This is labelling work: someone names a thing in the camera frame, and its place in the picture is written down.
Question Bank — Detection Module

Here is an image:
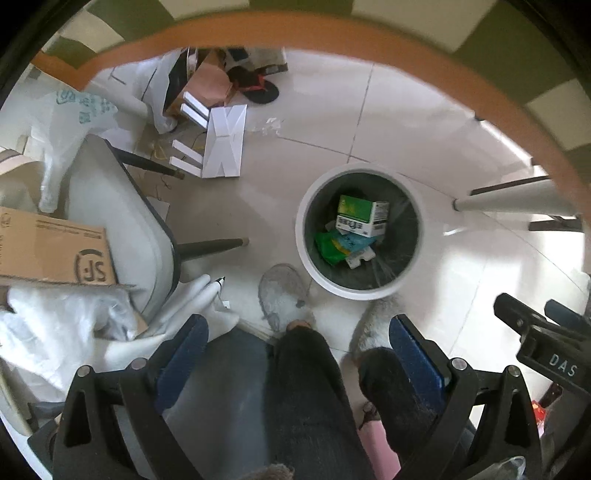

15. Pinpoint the white round trash bin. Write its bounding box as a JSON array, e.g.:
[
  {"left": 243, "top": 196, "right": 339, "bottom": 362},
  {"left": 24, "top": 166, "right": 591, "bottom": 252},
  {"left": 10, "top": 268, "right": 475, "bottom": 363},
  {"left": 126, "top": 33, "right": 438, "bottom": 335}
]
[{"left": 295, "top": 162, "right": 424, "bottom": 301}]

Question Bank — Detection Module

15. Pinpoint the grey chair with black legs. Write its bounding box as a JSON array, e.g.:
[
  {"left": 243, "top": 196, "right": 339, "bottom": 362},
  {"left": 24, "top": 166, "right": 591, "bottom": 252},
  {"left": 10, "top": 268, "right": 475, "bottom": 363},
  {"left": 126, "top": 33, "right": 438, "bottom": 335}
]
[{"left": 67, "top": 134, "right": 250, "bottom": 324}]

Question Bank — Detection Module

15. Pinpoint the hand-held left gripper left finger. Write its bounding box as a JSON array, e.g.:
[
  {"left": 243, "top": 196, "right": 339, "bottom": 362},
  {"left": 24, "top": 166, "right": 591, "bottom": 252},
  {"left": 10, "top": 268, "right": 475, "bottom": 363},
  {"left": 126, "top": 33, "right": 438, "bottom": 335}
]
[{"left": 52, "top": 314, "right": 211, "bottom": 480}]

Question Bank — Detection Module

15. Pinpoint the person's left leg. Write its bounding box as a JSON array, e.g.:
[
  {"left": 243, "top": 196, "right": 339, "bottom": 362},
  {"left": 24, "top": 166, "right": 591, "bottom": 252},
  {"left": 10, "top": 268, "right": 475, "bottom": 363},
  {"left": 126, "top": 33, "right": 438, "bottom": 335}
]
[{"left": 265, "top": 323, "right": 376, "bottom": 480}]

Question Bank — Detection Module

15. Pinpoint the white bag with green print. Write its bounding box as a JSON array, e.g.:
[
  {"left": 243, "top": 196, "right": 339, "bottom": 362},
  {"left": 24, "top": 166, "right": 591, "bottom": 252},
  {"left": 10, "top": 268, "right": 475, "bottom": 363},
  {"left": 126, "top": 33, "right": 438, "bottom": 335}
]
[{"left": 28, "top": 85, "right": 121, "bottom": 214}]

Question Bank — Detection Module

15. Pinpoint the brown cardboard box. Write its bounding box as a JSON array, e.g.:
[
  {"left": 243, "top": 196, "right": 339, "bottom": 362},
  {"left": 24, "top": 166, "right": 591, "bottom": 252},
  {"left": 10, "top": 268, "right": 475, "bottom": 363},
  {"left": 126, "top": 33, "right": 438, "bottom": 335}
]
[{"left": 0, "top": 207, "right": 138, "bottom": 290}]

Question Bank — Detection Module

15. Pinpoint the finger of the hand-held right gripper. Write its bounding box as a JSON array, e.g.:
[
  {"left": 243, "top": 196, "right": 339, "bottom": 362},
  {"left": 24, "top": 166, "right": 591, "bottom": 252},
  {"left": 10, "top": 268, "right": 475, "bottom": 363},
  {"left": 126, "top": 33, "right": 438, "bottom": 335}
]
[
  {"left": 493, "top": 293, "right": 550, "bottom": 335},
  {"left": 545, "top": 300, "right": 591, "bottom": 330}
]

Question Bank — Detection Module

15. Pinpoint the person's right leg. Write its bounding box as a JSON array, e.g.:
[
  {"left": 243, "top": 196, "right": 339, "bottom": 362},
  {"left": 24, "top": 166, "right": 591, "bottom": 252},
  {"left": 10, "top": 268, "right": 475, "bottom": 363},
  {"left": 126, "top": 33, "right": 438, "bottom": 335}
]
[{"left": 358, "top": 346, "right": 462, "bottom": 468}]

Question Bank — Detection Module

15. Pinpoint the grey fluffy slipper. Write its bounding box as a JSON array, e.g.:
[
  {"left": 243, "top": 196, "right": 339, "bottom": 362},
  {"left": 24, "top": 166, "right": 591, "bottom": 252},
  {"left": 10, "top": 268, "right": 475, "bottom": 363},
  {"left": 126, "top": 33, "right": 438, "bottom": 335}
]
[
  {"left": 257, "top": 264, "right": 317, "bottom": 334},
  {"left": 348, "top": 295, "right": 402, "bottom": 366}
]

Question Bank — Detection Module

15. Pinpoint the black sandal with red strap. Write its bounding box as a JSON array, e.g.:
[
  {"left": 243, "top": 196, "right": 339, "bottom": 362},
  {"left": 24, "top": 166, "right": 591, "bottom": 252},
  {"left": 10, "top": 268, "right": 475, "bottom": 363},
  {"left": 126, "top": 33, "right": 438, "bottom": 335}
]
[{"left": 226, "top": 66, "right": 280, "bottom": 105}]

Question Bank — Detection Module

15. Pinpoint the crumpled white plastic bag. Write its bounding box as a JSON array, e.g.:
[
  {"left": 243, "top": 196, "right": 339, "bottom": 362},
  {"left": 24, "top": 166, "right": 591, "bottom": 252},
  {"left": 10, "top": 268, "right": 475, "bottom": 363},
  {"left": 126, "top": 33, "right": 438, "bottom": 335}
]
[{"left": 0, "top": 286, "right": 148, "bottom": 402}]

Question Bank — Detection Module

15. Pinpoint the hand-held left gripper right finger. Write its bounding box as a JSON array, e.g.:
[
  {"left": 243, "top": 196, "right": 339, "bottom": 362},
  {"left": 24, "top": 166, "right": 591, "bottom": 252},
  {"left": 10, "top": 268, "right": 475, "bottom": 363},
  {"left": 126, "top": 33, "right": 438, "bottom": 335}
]
[{"left": 389, "top": 315, "right": 543, "bottom": 480}]

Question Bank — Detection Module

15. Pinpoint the person's leg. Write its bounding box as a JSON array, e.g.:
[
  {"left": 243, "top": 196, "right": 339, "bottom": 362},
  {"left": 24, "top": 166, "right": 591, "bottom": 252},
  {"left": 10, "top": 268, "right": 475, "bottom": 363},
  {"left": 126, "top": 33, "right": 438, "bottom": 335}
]
[
  {"left": 265, "top": 323, "right": 376, "bottom": 480},
  {"left": 358, "top": 346, "right": 462, "bottom": 468}
]

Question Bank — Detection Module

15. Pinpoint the green and white box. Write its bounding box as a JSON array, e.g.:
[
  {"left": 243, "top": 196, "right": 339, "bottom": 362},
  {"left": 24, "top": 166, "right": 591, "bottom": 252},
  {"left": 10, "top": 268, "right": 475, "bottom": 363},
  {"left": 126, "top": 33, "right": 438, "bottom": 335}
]
[{"left": 335, "top": 195, "right": 390, "bottom": 238}]

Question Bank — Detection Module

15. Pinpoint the table with cat tablecloth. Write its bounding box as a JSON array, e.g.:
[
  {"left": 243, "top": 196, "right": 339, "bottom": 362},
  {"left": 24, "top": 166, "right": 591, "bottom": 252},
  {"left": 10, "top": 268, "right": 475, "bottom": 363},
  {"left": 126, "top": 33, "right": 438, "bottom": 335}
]
[{"left": 0, "top": 0, "right": 591, "bottom": 217}]

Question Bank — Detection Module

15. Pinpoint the brown paper bag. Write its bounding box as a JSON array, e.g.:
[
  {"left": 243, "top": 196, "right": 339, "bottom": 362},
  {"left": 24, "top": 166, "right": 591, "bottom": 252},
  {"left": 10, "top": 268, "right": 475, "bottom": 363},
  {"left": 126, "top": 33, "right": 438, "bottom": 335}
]
[{"left": 185, "top": 60, "right": 237, "bottom": 110}]

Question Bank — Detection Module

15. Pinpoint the pink cloth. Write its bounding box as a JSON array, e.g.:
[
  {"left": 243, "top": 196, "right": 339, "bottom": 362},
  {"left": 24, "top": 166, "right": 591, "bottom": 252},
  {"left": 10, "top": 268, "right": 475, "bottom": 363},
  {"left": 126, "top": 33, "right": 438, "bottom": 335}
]
[{"left": 360, "top": 401, "right": 402, "bottom": 480}]

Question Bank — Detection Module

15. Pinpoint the light blue packet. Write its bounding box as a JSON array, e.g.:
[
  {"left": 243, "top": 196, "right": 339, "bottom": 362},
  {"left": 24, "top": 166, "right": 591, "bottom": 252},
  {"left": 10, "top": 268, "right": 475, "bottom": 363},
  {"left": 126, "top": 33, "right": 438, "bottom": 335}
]
[{"left": 339, "top": 232, "right": 378, "bottom": 253}]

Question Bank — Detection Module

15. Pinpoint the green snack packet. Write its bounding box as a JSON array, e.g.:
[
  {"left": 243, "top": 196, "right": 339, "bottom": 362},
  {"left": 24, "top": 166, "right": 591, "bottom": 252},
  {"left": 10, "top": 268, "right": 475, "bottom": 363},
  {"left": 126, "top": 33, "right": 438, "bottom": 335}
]
[{"left": 315, "top": 231, "right": 352, "bottom": 265}]

